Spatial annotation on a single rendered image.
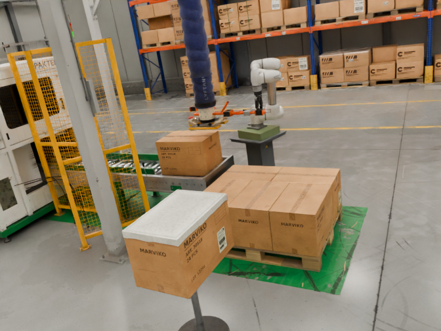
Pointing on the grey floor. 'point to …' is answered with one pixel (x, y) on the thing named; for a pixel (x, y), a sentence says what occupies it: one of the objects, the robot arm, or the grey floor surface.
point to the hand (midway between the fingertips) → (259, 111)
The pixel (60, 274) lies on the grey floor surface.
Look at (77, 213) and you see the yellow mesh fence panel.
